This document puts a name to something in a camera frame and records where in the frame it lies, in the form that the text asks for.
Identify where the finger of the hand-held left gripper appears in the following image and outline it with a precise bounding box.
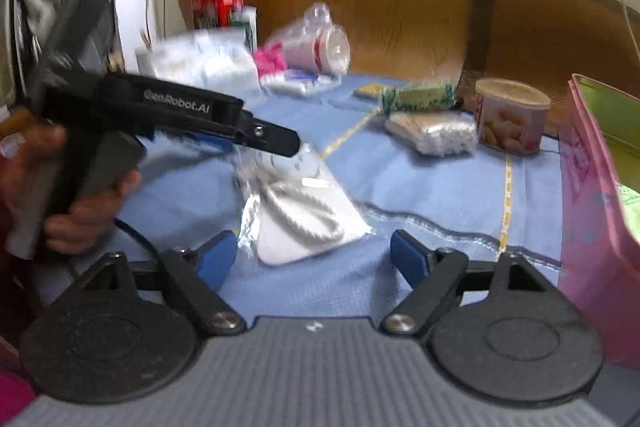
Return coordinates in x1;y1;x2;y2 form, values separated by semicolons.
235;117;302;158
184;130;237;154

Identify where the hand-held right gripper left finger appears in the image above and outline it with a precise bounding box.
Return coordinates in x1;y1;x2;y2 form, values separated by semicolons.
80;229;247;336

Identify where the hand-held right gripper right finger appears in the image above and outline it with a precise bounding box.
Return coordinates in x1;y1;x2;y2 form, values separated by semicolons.
381;229;551;338

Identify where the white rope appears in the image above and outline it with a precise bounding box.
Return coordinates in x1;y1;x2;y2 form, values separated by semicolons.
235;144;374;269

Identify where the clear case with yellow label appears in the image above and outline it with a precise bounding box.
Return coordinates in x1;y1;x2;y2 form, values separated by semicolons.
354;83;396;101

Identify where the person's left hand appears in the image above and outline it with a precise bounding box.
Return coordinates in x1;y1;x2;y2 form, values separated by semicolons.
0;126;144;256

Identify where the clear flat plastic case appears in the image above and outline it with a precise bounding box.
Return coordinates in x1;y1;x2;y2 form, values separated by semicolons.
260;69;344;98

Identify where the blue bed sheet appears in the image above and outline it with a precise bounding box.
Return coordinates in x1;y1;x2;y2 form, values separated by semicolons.
30;72;572;324

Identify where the pink knitted scrubber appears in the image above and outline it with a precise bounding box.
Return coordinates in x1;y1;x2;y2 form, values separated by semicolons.
252;44;289;78

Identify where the white tissue pack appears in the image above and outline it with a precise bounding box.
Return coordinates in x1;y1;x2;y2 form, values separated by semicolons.
135;29;261;94

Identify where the bagged stack of paper cups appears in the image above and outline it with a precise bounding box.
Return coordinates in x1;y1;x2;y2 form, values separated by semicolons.
265;2;352;76

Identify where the green and white carton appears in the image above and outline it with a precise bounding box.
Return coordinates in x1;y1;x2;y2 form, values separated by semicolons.
230;6;259;50

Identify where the pack of cotton swabs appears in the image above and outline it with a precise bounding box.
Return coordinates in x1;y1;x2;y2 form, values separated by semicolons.
385;112;479;156

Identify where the red tin box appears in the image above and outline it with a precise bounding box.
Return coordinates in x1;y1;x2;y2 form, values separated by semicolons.
190;0;246;30

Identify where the green wrapped packet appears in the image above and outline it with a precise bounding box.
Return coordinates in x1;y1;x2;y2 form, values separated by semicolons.
377;82;458;116

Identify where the round snack can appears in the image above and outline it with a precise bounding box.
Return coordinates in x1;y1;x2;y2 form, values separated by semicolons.
472;78;552;156

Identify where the pink gift bag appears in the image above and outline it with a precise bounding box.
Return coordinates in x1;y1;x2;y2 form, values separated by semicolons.
557;74;640;369

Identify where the brown wooden chair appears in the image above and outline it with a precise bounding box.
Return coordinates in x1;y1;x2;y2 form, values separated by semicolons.
457;0;640;138

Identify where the black cable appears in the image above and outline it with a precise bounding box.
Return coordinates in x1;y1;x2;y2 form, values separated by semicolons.
114;217;162;269

